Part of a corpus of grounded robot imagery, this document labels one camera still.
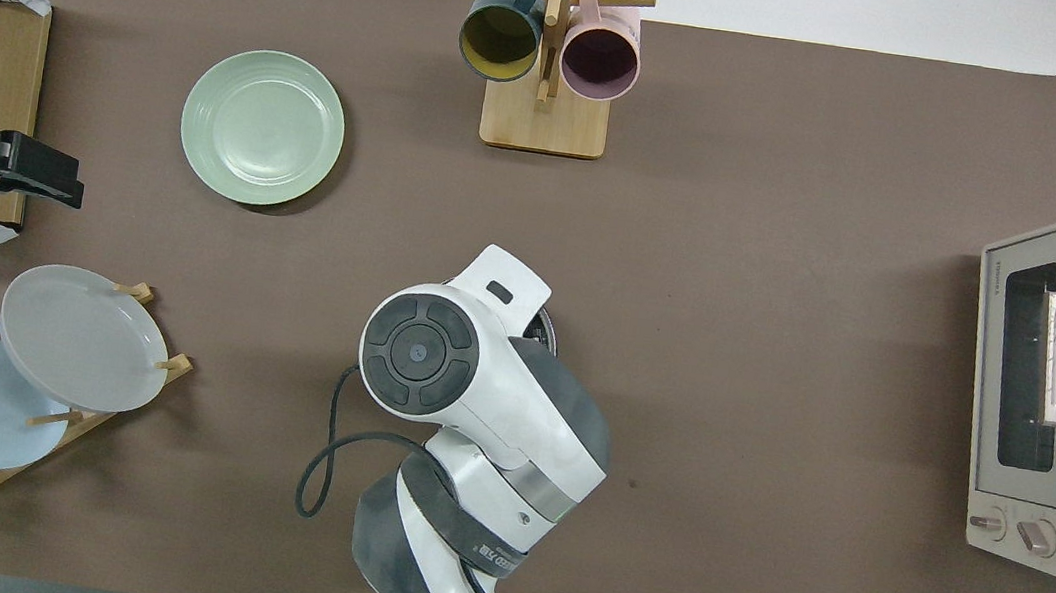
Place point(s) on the grey plate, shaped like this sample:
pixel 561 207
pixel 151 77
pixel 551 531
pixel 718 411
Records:
pixel 80 337

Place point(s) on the light green plate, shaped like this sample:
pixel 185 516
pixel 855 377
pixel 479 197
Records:
pixel 263 127

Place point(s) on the wooden plate rack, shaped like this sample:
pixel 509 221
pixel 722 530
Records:
pixel 84 423

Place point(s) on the wooden mug tree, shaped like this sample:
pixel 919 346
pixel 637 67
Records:
pixel 543 122

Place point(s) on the brown table mat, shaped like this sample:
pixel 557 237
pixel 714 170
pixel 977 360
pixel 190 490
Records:
pixel 700 207

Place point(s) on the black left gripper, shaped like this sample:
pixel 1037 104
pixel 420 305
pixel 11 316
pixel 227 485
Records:
pixel 16 158

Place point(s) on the dark teal mug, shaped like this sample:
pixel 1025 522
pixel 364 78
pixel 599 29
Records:
pixel 499 41

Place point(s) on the pink mug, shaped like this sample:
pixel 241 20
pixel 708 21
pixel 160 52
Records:
pixel 600 62

